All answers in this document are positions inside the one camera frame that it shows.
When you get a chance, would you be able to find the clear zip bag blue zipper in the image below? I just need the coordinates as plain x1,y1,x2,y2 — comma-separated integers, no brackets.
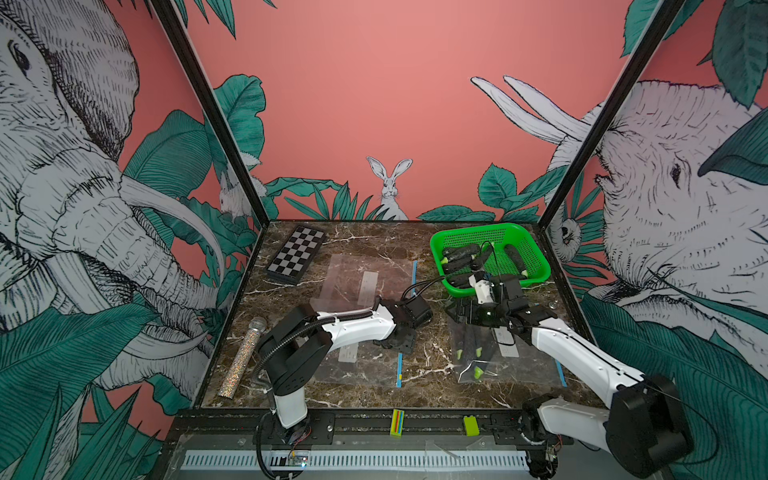
450,323,567,387

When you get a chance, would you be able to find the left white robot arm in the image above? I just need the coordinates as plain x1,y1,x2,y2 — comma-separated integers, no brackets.
254,297,433,430

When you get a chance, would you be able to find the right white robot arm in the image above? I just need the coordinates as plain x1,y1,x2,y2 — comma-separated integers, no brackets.
446,275,694,479

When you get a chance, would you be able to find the eggplant in basket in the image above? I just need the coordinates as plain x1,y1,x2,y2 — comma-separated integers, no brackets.
504,244,528,278
441,243,480,263
442,255,487,276

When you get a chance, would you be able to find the green plastic basket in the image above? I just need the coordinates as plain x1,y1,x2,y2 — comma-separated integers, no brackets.
430,223,551,288

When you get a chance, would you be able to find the striped colour block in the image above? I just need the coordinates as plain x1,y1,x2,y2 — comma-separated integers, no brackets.
390,409,405,437

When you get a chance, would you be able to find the green small block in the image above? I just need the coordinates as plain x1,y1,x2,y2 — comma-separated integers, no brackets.
463,415,480,437

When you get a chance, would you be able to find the black white checkerboard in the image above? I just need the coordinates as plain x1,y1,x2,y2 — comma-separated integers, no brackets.
265,224,327,285

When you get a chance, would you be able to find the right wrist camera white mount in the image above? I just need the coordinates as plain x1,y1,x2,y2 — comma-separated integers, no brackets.
469,272,497,305

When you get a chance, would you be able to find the white perforated rail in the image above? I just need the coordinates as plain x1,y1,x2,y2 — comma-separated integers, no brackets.
180,450,528,472

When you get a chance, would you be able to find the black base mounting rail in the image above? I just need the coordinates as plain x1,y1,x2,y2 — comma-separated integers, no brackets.
166,407,543,450

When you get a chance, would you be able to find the right black frame post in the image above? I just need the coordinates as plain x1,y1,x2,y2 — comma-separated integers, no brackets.
537,0,685,230

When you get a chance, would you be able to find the black frame post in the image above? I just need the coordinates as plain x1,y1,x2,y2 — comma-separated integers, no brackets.
150,0,270,227
537,0,685,230

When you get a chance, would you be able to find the left black frame post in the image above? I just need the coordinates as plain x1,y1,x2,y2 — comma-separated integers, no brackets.
150,0,270,227

